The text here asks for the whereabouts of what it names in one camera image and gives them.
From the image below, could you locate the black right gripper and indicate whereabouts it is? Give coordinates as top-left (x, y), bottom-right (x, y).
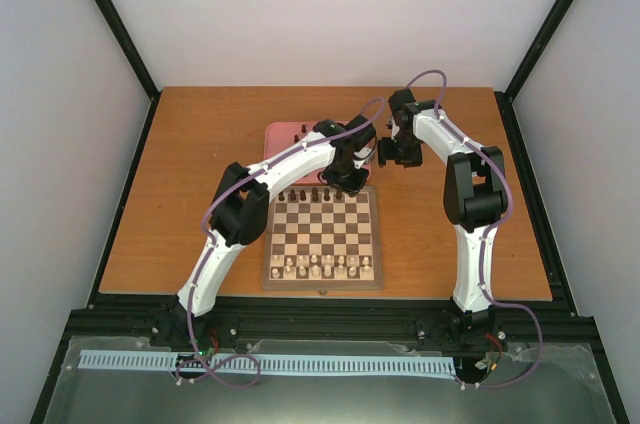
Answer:
top-left (377, 133), bottom-right (422, 169)

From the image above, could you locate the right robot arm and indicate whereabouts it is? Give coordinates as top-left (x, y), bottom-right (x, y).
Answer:
top-left (377, 88), bottom-right (511, 347)

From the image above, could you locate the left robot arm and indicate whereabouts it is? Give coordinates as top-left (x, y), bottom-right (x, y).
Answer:
top-left (171, 114), bottom-right (376, 347)

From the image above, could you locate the light king chess piece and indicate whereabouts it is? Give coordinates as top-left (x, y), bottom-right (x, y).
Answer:
top-left (323, 255), bottom-right (334, 278)

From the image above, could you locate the wooden chessboard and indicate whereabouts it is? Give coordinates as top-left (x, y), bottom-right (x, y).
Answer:
top-left (262, 185), bottom-right (384, 292)

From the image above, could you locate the pink plastic tray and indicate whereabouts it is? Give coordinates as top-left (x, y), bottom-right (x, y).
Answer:
top-left (263, 119), bottom-right (374, 184)

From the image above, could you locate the black aluminium frame rail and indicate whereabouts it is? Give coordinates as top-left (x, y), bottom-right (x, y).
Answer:
top-left (58, 294), bottom-right (604, 356)

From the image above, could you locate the light blue cable duct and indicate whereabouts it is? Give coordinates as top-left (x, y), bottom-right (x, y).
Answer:
top-left (77, 350), bottom-right (456, 380)

